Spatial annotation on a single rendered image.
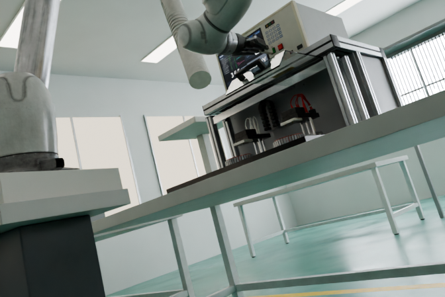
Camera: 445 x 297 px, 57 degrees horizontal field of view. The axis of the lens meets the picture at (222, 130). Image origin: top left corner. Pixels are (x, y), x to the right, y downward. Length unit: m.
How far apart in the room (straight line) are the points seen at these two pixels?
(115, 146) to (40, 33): 5.37
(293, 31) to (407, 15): 6.68
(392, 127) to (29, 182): 0.78
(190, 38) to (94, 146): 5.31
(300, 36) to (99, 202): 0.95
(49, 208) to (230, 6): 0.73
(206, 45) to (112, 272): 5.23
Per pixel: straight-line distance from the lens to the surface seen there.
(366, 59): 1.69
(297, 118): 1.45
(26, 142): 1.03
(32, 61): 1.33
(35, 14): 1.40
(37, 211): 0.89
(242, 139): 1.60
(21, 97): 1.06
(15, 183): 0.90
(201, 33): 1.28
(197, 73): 2.84
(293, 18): 1.60
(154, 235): 6.70
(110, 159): 6.55
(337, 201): 8.75
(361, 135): 1.00
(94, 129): 6.59
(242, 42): 1.43
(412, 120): 0.95
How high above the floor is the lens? 0.62
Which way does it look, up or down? 12 degrees up
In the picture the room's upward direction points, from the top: 15 degrees counter-clockwise
